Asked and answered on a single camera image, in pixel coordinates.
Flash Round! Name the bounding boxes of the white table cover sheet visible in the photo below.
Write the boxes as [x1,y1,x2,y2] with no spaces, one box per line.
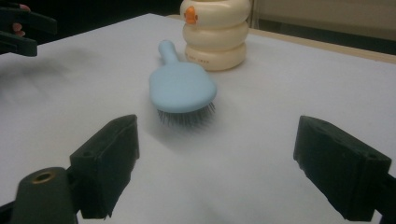
[0,12,396,224]

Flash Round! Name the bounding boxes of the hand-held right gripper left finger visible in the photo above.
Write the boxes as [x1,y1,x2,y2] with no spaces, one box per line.
[69,114,140,219]

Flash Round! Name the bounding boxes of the cream ringed cup orange beak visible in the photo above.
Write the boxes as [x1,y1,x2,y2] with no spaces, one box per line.
[179,0,251,72]

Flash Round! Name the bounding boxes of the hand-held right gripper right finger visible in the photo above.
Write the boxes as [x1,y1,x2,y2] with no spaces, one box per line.
[293,115,392,220]

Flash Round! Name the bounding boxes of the black curtain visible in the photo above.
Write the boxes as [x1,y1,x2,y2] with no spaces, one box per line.
[0,0,185,45]

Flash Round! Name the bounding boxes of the light blue hairbrush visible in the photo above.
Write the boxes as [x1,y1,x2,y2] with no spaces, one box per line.
[148,39,218,127]

